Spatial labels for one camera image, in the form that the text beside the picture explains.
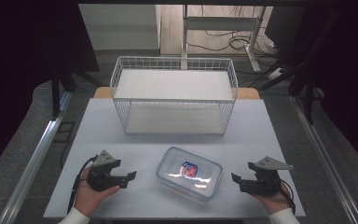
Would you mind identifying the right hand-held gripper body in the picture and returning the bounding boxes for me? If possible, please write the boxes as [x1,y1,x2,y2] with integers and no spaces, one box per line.
[247,156,295,197]

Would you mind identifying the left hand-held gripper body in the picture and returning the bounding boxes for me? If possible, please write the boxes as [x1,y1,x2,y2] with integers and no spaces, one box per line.
[86,149,122,192]

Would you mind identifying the person's right hand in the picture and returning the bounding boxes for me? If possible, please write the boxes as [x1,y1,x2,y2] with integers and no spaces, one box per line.
[251,181,292,216]

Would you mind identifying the person's left hand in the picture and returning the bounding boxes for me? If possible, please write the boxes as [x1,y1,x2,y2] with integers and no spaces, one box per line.
[74,167,121,217]

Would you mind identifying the clear plastic lidded container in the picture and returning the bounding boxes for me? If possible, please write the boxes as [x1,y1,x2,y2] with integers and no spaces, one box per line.
[155,146,224,203]

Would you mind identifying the wooden table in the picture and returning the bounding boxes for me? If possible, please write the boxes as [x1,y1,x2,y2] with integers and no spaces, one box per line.
[92,86,261,101]

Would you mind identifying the black metal stand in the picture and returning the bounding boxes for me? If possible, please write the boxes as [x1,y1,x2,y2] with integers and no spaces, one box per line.
[249,46,325,126]
[49,64,104,121]

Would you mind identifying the white power strip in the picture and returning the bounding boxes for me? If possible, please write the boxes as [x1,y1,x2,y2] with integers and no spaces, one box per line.
[268,67,283,80]

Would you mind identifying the dark curtain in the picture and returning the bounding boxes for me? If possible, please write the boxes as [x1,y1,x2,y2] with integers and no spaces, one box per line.
[264,4,358,178]
[0,0,101,181]

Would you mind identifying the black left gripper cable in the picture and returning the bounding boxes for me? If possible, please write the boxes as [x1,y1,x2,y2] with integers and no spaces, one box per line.
[66,156,98,215]

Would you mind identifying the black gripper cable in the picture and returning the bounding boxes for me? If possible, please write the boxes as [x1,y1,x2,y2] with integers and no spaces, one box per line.
[66,156,98,215]
[279,178,296,216]

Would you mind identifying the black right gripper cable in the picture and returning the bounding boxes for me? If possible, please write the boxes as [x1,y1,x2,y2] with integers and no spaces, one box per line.
[279,178,296,216]

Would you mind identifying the aluminium rail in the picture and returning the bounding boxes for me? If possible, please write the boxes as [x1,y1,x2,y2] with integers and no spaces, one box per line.
[0,91,73,224]
[289,94,358,224]

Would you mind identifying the white wire two-tier rack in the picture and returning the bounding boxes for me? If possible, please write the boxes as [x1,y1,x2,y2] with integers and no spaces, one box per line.
[109,55,240,136]

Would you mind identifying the black floor cables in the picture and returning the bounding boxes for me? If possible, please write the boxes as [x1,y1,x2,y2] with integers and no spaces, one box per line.
[186,5,282,59]

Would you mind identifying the white metal desk frame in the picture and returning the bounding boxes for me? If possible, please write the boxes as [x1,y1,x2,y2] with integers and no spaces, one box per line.
[180,4,268,73]

